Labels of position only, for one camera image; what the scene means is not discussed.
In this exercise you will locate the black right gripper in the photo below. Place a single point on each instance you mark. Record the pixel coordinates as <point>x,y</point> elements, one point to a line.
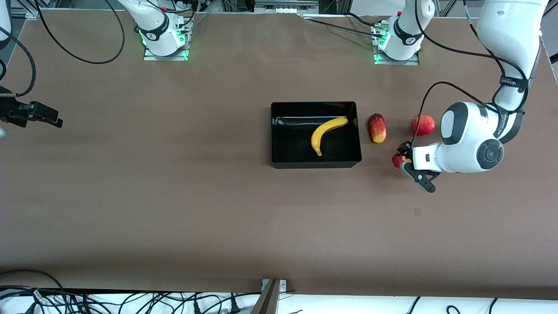
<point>13,112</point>

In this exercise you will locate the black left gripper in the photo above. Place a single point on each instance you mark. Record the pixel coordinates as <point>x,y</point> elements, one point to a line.
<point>406,151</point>

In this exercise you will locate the red yellow apple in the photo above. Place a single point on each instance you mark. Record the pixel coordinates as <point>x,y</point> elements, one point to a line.
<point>397,162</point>

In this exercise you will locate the yellow banana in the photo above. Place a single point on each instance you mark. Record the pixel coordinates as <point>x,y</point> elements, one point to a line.
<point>320,133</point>

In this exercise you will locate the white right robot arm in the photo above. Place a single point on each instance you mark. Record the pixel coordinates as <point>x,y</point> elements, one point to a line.
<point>157,30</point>

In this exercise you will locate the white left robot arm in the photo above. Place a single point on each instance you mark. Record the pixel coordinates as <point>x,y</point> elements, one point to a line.
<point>462,148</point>

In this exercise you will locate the black plastic box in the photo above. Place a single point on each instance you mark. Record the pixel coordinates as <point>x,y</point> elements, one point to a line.
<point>340,152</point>

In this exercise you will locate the red pomegranate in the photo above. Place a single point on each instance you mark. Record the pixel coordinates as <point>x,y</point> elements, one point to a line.
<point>426,126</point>

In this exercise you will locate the red yellow mango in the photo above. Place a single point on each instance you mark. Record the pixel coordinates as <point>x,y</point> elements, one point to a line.
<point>377,128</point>

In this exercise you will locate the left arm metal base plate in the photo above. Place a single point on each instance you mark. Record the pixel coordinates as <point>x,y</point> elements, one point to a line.
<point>412,62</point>

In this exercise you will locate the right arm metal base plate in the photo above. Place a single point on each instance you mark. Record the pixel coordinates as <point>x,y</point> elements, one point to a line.
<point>150,57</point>

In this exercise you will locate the silver table edge bracket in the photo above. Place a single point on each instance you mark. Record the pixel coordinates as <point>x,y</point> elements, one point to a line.
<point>283,285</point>

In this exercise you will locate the grey metal frame bar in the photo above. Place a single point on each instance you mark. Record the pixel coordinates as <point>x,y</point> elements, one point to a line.
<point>285,11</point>

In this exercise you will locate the aluminium profile post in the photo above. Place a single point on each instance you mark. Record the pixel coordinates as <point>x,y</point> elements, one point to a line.
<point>267,303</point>

